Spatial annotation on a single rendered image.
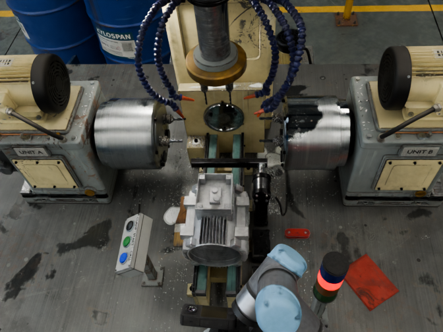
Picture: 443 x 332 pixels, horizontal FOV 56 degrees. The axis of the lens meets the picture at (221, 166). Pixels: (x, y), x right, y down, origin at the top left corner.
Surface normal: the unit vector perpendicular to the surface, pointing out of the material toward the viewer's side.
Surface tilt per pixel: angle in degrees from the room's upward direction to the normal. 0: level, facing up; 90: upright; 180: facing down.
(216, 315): 41
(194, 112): 90
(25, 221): 0
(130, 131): 36
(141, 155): 77
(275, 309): 49
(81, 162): 89
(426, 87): 67
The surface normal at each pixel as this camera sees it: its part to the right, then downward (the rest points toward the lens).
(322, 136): -0.08, 0.13
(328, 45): -0.07, -0.59
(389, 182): -0.05, 0.81
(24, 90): -0.07, 0.43
